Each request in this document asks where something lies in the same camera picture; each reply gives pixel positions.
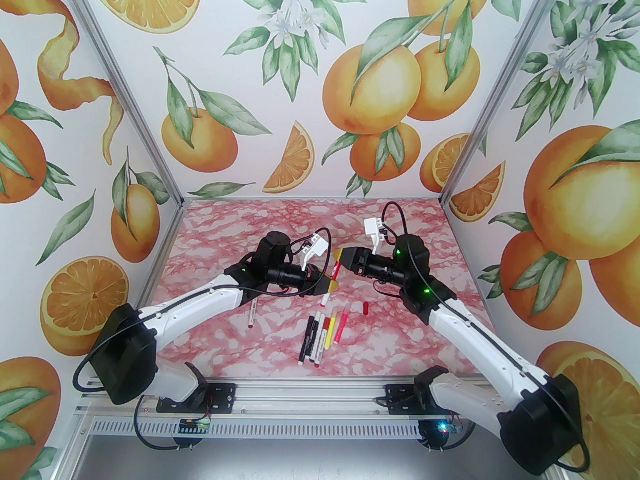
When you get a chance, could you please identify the aluminium frame back bar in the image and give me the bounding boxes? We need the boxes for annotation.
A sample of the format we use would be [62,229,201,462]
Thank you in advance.
[181,195,446,203]

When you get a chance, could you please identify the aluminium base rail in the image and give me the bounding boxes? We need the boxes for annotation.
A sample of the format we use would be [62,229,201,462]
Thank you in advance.
[80,382,501,416]

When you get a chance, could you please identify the black cable under rail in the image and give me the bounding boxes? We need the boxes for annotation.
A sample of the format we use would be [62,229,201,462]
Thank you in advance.
[134,398,213,453]
[417,415,476,454]

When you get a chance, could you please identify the white slotted cable duct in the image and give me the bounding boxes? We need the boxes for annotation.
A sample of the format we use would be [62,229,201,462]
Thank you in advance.
[97,414,481,440]

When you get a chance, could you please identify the aluminium frame side bar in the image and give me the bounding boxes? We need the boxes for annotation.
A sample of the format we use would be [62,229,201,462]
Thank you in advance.
[70,199,187,419]
[440,199,493,301]

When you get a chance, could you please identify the red barrel whiteboard marker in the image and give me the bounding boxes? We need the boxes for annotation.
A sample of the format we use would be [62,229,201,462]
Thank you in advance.
[322,262,342,307]

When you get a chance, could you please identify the aluminium frame post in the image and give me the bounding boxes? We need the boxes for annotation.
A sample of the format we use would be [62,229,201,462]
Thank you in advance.
[59,0,187,209]

